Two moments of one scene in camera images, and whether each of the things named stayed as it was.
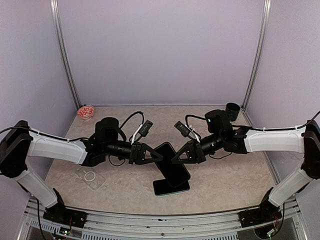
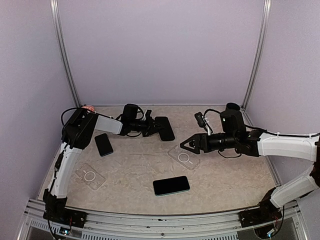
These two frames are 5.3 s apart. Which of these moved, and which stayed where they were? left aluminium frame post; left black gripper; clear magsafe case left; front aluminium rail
Moved: left black gripper
Stayed: left aluminium frame post; clear magsafe case left; front aluminium rail
